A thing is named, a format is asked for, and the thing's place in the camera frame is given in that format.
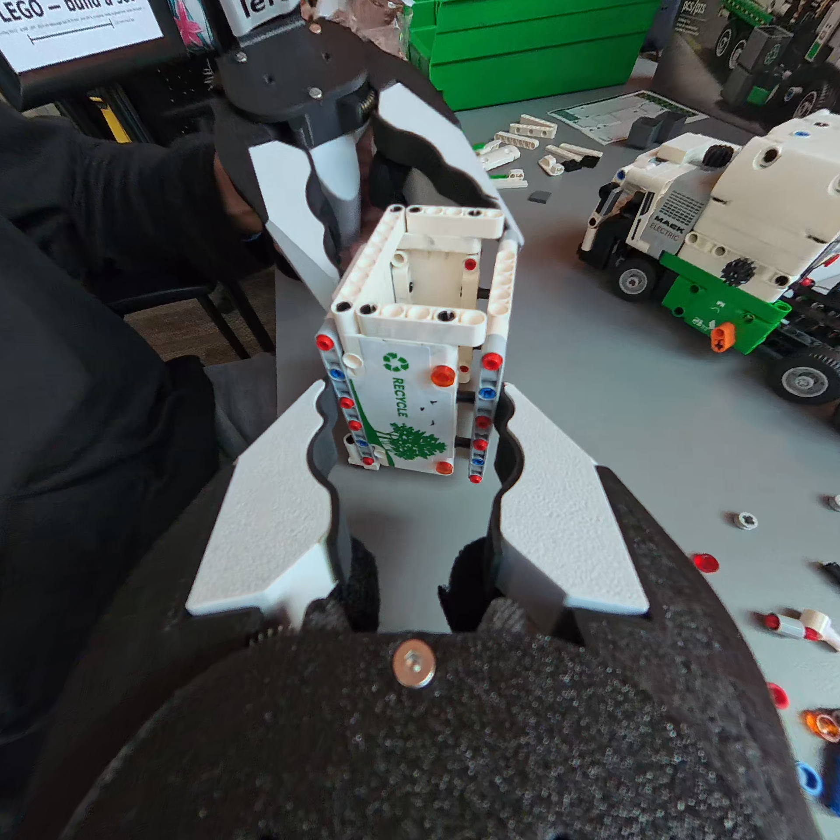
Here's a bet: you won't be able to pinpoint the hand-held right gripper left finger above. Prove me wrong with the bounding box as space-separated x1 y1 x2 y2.
185 379 345 627

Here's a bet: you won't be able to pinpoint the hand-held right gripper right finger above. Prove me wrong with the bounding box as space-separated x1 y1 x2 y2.
487 382 652 616

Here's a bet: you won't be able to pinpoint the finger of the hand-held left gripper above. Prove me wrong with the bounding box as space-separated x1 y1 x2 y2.
369 79 527 249
248 139 345 295

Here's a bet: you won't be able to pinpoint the white lego recycle container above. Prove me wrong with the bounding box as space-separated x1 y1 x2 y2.
315 203 526 487

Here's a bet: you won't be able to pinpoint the person's left forearm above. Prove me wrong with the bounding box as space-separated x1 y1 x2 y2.
0 101 227 290

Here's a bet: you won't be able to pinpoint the pile of white lego beams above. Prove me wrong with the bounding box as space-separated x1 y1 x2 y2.
472 112 605 191

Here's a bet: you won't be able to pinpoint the scattered small lego pieces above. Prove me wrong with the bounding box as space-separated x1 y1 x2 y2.
689 492 840 805

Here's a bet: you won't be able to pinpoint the white red lego connector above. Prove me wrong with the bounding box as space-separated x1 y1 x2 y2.
763 607 840 652

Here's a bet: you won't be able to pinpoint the white green lego truck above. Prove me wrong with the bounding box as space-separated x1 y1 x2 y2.
577 108 840 404

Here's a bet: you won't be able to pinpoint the lego set cardboard box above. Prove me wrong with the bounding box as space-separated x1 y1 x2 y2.
656 0 840 132

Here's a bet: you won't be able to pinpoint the person's left hand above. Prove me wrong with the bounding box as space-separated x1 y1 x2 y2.
213 147 283 277

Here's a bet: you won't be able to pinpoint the crumpled clear plastic bag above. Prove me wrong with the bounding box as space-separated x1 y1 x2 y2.
328 0 414 60

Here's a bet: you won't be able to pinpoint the person's grey trouser leg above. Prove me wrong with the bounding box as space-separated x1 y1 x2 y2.
203 356 278 460

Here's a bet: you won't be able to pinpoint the stacked green plastic bins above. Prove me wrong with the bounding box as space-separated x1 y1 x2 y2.
407 0 660 112

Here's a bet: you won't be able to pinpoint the person's black clothing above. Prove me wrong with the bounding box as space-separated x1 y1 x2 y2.
0 217 221 840

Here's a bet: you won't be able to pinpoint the green white printed leaflet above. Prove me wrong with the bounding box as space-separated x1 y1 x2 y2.
548 88 710 145

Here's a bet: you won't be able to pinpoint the black framed task sign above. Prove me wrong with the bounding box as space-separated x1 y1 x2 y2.
0 0 188 109

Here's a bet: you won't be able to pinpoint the black chair frame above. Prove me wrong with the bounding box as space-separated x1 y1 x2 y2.
98 276 277 362

